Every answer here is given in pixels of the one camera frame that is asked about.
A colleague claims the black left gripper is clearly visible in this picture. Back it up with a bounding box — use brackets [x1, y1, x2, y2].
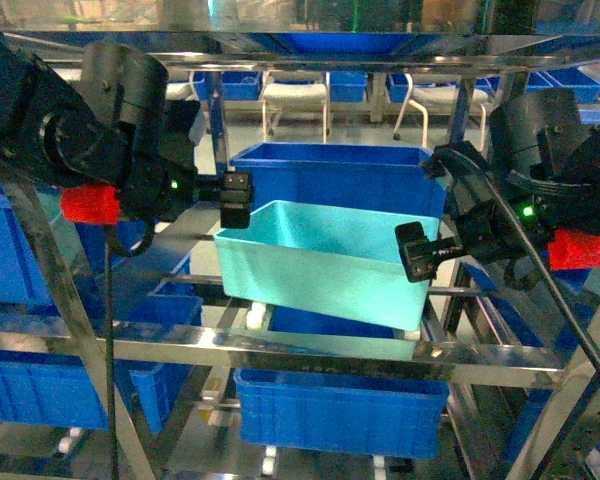
[117, 154, 254, 229]

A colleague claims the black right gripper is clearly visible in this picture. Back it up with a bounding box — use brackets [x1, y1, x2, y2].
[395, 194, 542, 290]

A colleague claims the teal plastic bin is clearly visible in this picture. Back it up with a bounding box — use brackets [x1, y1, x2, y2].
[214, 200, 440, 331]

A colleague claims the blue bin lower shelf centre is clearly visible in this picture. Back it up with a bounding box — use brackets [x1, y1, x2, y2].
[233, 369, 449, 460]

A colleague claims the blue bin shelf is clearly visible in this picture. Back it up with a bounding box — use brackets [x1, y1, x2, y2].
[233, 369, 449, 460]
[0, 351, 170, 433]

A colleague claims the blue bin lower shelf left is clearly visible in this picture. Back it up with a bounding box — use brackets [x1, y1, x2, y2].
[0, 351, 170, 433]

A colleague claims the blue bin behind teal bin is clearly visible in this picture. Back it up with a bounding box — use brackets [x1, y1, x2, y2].
[231, 142, 446, 218]

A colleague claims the grey office chair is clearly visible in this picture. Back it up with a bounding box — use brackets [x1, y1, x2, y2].
[261, 70, 331, 144]

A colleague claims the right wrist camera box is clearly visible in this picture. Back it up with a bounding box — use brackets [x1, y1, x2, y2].
[419, 141, 494, 220]

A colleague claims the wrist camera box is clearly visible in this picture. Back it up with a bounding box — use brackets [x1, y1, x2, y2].
[160, 100, 207, 168]
[419, 141, 494, 220]

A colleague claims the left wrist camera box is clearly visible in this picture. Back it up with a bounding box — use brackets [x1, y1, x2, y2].
[160, 100, 207, 168]

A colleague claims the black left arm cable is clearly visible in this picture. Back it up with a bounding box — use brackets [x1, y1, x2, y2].
[102, 219, 156, 480]

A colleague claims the steel shelf rack frame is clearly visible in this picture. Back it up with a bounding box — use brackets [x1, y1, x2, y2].
[0, 27, 600, 480]

